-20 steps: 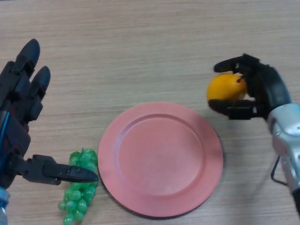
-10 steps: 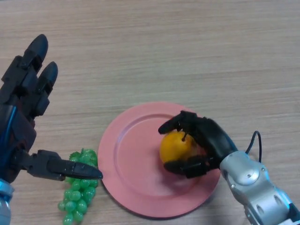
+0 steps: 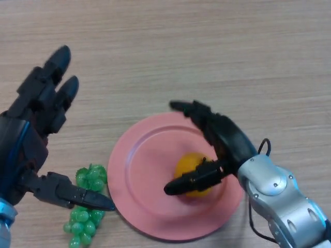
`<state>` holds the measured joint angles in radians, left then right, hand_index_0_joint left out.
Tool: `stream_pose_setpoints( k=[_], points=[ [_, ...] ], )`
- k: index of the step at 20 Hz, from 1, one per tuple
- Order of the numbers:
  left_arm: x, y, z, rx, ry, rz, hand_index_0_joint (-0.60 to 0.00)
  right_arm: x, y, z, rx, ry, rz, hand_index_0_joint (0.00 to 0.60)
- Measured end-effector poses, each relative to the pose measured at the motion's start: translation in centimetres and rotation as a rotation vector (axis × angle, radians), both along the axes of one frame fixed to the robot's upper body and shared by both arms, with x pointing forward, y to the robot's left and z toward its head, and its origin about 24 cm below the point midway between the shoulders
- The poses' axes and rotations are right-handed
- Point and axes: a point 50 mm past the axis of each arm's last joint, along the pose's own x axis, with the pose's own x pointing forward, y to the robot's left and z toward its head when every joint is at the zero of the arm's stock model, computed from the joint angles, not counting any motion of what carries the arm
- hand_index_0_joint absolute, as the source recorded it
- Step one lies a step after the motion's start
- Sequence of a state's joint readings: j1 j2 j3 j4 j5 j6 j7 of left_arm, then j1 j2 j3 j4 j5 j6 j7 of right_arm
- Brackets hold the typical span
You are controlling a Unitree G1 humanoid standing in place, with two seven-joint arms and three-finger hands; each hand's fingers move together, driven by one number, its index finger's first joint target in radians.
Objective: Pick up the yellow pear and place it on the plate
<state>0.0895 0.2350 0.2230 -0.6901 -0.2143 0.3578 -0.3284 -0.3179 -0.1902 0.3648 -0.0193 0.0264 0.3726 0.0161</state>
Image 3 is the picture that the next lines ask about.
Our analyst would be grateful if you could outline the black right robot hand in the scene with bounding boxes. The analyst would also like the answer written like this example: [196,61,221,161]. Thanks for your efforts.
[163,100,259,196]

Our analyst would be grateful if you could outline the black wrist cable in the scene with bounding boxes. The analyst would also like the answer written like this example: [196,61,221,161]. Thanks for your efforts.
[248,138,279,245]

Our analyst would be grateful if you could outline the pink round plate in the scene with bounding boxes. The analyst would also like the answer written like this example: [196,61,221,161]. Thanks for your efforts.
[107,111,245,241]

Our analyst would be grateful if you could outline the green grape bunch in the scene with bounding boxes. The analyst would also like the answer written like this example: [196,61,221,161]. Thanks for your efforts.
[63,163,108,248]

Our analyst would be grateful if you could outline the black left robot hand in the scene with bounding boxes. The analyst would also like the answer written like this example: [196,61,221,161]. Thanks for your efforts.
[0,45,116,212]

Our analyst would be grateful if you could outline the yellow pear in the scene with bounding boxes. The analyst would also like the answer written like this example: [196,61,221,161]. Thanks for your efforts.
[173,152,215,198]

